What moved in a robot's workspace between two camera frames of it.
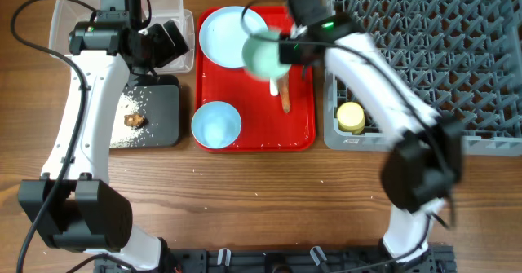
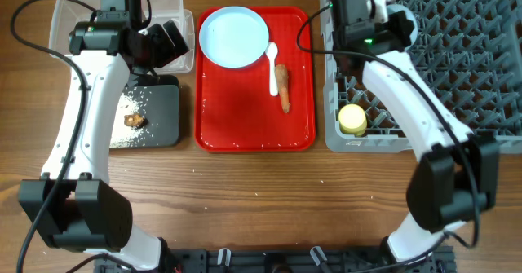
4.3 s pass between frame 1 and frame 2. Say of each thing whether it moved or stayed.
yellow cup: stayed
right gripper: moved
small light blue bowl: moved
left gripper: stayed
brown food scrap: stayed
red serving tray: stayed
